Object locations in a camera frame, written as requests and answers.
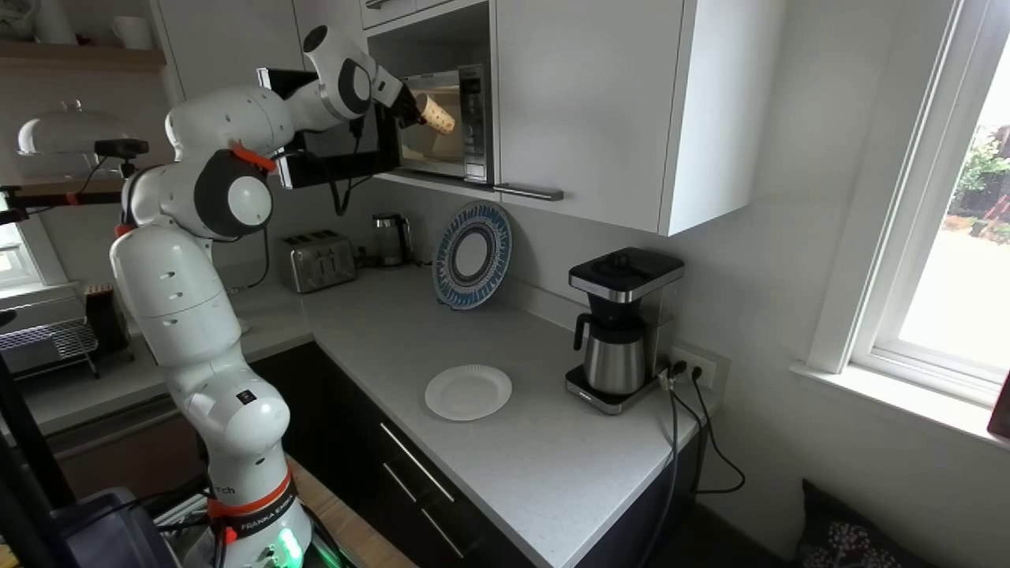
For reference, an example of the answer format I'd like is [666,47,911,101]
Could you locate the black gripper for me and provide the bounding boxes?
[372,67,418,128]

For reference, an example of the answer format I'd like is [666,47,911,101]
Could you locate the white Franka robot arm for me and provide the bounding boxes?
[110,26,418,568]

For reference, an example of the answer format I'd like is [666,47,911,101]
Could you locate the stainless microwave body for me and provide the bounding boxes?
[400,63,493,188]

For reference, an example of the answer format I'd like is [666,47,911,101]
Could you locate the stainless microwave door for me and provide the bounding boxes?
[255,63,402,193]

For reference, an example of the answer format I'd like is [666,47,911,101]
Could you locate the steel electric kettle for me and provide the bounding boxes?
[372,216,409,269]

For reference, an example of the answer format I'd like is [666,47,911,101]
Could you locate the blue patterned decorative plate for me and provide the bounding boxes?
[433,201,512,312]

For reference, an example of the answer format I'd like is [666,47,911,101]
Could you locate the silver toaster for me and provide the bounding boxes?
[279,231,355,294]

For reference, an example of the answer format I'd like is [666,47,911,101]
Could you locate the white cabinet beside window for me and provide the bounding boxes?
[493,0,789,238]

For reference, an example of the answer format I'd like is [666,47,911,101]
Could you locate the white plate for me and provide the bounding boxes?
[424,362,512,423]

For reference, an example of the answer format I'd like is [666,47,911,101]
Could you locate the black steel coffee maker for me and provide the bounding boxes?
[563,248,683,415]

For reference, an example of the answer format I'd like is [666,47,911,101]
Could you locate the dark lower drawer cabinet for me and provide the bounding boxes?
[41,337,708,568]

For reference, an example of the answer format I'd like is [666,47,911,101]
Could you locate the window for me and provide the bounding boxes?
[802,0,1010,415]

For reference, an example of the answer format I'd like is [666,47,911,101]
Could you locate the patterned dark cushion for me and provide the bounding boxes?
[793,481,934,568]

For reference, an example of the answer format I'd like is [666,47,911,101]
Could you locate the steel cabinet handle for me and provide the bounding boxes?
[495,182,563,201]

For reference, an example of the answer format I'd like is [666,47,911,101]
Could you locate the white wall outlet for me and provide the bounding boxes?
[656,343,727,395]

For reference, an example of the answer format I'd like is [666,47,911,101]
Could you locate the coffee maker power cables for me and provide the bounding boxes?
[641,358,752,568]

